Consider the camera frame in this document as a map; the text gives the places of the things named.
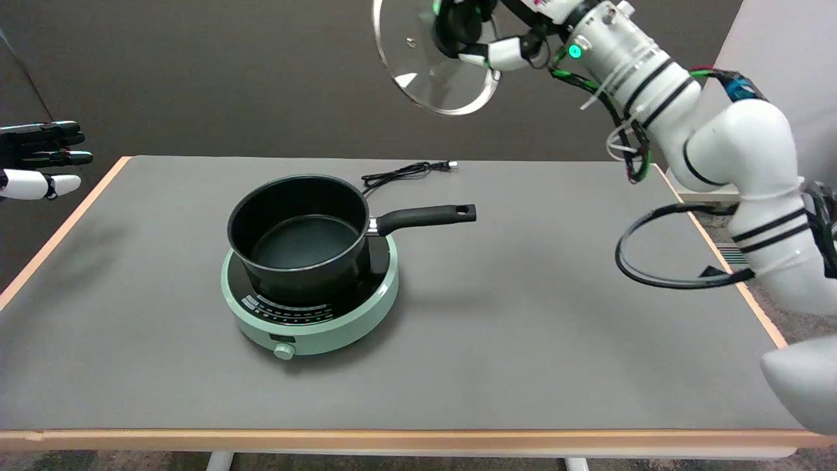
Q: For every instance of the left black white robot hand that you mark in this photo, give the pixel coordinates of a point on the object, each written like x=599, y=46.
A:
x=39, y=160

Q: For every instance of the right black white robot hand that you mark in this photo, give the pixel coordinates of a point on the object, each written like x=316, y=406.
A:
x=507, y=33

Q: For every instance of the glass pot lid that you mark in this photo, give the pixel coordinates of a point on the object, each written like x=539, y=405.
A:
x=418, y=72

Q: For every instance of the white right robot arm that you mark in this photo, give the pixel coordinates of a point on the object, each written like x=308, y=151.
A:
x=732, y=150

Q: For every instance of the white panel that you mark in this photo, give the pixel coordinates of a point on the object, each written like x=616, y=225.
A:
x=778, y=65

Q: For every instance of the mint green induction cooker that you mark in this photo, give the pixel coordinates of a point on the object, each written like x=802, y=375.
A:
x=340, y=314

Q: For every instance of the white table leg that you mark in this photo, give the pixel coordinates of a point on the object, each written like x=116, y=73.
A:
x=219, y=460
x=577, y=464

